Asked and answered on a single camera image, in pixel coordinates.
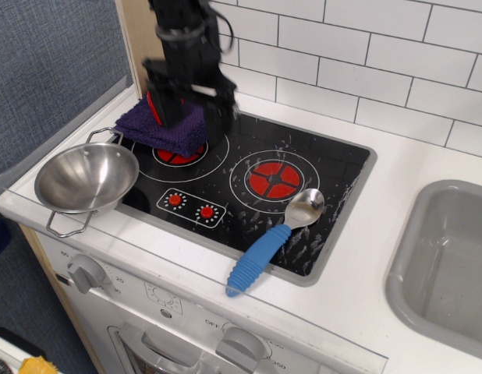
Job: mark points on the blue handled metal spoon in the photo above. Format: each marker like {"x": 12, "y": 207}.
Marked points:
{"x": 304, "y": 209}

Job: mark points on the oven door with handle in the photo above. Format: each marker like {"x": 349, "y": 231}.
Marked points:
{"x": 157, "y": 350}

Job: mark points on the purple knitted cloth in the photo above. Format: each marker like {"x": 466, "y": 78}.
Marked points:
{"x": 184, "y": 138}

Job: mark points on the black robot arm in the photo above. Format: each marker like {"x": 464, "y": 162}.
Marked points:
{"x": 179, "y": 15}

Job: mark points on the grey left oven knob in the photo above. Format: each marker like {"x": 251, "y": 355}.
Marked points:
{"x": 85, "y": 273}

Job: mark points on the steel bowl with handles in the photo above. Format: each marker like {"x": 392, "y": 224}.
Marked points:
{"x": 89, "y": 178}

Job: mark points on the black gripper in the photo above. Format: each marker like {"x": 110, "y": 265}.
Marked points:
{"x": 186, "y": 66}

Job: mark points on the grey oven knob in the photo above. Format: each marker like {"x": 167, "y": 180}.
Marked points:
{"x": 242, "y": 349}
{"x": 85, "y": 273}

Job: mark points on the grey right oven knob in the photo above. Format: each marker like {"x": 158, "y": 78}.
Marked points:
{"x": 242, "y": 349}

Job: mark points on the grey toy sink basin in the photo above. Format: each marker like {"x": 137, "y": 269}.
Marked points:
{"x": 434, "y": 285}

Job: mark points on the yellow object at corner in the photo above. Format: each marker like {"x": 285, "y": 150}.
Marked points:
{"x": 37, "y": 365}

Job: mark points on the red toy strawberry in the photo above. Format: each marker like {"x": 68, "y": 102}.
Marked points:
{"x": 157, "y": 109}

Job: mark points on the black toy stovetop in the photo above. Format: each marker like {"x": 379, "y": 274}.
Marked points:
{"x": 228, "y": 195}

